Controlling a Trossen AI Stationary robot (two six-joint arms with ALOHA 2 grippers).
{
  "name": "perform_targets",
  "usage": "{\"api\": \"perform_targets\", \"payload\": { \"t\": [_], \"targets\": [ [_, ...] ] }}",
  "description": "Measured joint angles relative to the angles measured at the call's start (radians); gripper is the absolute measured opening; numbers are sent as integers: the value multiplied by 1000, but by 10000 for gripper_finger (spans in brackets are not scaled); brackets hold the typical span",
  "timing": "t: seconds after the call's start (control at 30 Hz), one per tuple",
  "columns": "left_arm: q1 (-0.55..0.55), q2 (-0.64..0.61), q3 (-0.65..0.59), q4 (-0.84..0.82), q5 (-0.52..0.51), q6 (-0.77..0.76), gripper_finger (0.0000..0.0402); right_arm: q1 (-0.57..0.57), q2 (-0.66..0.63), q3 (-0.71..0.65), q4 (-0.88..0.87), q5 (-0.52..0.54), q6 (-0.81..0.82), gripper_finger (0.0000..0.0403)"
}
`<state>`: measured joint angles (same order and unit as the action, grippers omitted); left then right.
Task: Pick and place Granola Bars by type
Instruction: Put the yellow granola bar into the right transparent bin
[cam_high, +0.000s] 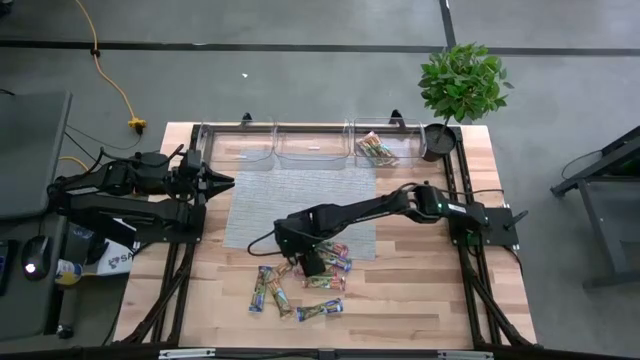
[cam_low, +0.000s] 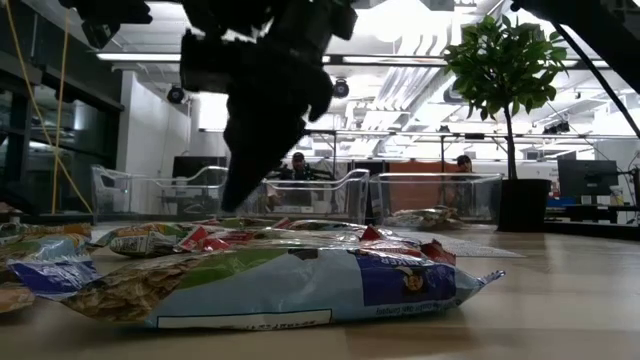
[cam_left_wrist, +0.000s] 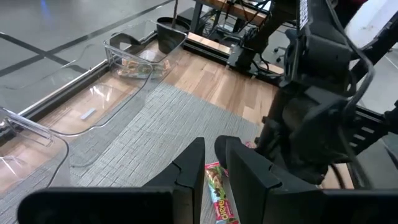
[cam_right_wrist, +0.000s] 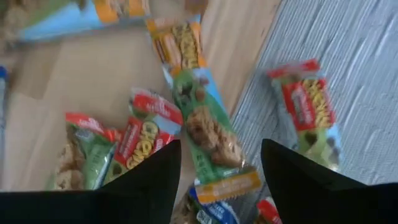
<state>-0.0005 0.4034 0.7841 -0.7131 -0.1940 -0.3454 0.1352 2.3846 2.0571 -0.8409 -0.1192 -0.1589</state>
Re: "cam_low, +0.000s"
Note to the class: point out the blue wrapper granola bar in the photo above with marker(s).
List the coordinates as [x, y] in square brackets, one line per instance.
[300, 290]
[45, 240]

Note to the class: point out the tan wrapper granola bar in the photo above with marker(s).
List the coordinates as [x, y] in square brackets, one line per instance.
[425, 218]

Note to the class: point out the clear plastic bin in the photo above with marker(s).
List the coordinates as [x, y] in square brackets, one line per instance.
[125, 200]
[480, 195]
[340, 195]

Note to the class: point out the round black ceiling lamp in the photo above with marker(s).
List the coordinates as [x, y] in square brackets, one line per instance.
[341, 88]
[175, 95]

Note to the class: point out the tan and blue granola bar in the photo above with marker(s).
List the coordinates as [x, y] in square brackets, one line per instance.
[55, 277]

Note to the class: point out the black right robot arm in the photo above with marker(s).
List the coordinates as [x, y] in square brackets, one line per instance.
[600, 30]

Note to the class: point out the grey woven placemat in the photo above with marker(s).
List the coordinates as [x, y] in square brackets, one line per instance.
[475, 247]

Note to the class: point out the green potted plant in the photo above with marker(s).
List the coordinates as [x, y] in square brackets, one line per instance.
[505, 65]

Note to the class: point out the ceiling light strip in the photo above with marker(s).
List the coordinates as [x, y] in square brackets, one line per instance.
[140, 57]
[390, 60]

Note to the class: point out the black computer monitor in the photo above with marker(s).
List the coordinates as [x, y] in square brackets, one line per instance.
[587, 177]

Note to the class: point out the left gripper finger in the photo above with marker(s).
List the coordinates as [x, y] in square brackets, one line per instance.
[260, 145]
[320, 95]

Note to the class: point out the person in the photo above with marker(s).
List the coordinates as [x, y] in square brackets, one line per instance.
[464, 164]
[299, 170]

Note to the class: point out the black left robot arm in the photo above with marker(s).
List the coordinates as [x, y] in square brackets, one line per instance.
[115, 12]

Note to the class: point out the dark wall screen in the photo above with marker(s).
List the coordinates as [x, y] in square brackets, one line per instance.
[200, 170]

